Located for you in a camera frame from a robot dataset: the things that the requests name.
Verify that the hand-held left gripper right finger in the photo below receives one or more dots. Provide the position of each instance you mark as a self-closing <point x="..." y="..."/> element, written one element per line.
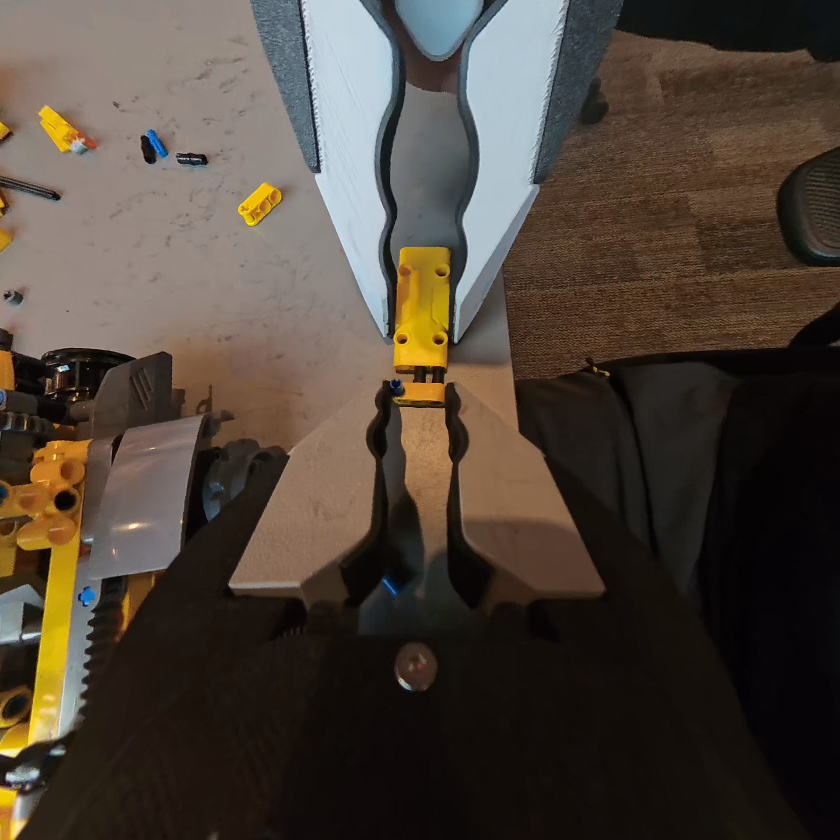
<point x="518" y="518"/>

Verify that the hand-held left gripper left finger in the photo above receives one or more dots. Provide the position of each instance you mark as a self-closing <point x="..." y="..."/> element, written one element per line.
<point x="315" y="518"/>

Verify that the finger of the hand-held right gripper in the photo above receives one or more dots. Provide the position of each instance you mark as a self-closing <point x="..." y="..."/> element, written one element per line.
<point x="348" y="118"/>
<point x="505" y="118"/>

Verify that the short yellow beam with pins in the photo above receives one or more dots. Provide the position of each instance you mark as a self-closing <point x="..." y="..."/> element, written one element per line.
<point x="423" y="392"/>

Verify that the yellow rectangular building panel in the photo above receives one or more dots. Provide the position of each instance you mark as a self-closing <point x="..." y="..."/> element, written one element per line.
<point x="423" y="308"/>

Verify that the person's right forearm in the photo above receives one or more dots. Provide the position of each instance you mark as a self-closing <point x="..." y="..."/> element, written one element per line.
<point x="722" y="23"/>

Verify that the person's right hand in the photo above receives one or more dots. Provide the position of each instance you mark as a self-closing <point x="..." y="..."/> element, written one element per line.
<point x="436" y="77"/>

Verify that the black chair caster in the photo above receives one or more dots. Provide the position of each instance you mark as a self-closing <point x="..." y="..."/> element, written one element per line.
<point x="594" y="105"/>

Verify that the blue connector pin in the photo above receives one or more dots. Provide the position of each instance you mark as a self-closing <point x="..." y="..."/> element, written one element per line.
<point x="391" y="585"/>
<point x="156" y="143"/>

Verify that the yellow two-hole connector block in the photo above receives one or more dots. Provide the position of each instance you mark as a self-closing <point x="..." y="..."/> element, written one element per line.
<point x="260" y="205"/>

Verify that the black connector pin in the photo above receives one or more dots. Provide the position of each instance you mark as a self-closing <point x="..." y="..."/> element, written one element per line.
<point x="148" y="151"/>
<point x="191" y="159"/>

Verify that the yellow grey toy vehicle model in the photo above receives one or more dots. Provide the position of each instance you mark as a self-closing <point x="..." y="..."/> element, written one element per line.
<point x="148" y="499"/>

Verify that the yellow wedge piece orange tip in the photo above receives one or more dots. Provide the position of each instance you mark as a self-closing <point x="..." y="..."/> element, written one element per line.
<point x="59" y="126"/>

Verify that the black axle rod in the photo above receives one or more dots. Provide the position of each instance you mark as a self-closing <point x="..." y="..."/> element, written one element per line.
<point x="33" y="188"/>

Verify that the yellow crossed beam assembly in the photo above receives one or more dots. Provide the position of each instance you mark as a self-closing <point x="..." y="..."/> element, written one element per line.
<point x="2" y="131"/>

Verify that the yellow thick holed beam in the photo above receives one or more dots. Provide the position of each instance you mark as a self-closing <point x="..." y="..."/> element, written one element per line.
<point x="4" y="240"/>

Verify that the small grey bush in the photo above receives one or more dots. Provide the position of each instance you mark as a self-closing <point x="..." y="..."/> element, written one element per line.
<point x="13" y="298"/>

